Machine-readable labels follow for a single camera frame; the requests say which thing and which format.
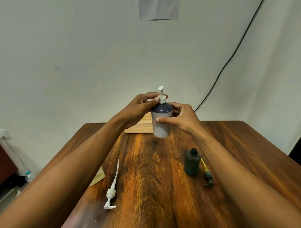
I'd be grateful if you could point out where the person's right hand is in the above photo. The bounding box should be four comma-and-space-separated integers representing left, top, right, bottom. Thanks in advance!
155, 102, 201, 137

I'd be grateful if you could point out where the person's left hand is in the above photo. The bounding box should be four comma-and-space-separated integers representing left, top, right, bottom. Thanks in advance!
118, 92, 169, 129

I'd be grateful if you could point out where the white and blue bottle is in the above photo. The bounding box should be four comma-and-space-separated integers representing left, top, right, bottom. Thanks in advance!
151, 102, 174, 139

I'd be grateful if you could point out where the white pump head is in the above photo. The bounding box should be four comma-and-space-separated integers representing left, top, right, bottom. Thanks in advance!
158, 86, 167, 104

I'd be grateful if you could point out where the person's left forearm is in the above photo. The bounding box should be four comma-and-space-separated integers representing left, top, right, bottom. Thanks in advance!
0, 116, 132, 228

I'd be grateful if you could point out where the person's right forearm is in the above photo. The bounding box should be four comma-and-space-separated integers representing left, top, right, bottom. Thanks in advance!
188, 122, 301, 228

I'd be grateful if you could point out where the perforated wooden box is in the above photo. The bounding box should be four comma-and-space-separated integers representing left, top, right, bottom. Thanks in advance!
124, 112, 155, 134

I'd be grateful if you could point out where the dark green bottle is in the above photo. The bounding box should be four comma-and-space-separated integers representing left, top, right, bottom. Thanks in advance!
184, 148, 202, 177

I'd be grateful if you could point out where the dark pump with yellow tube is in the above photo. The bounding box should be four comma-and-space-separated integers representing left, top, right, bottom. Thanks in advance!
200, 158, 215, 188

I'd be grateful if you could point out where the light wooden piece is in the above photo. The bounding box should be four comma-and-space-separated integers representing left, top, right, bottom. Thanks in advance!
89, 166, 105, 187

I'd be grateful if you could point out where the white pump dispenser with tube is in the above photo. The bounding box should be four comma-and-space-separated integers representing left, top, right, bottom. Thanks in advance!
104, 159, 120, 210

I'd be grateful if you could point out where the grey paper sheet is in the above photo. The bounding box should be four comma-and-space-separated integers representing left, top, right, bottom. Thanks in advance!
138, 0, 180, 21

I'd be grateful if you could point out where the black object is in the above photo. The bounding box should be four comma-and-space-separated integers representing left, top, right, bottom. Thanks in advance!
288, 135, 301, 165

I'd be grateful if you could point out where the dark brown cabinet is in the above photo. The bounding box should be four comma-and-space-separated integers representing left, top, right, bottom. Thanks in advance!
0, 143, 18, 186

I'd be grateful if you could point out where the black cable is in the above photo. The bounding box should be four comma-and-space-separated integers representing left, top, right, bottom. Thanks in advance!
194, 0, 264, 113

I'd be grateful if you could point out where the white wall socket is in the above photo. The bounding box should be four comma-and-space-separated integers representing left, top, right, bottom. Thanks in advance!
0, 128, 12, 140

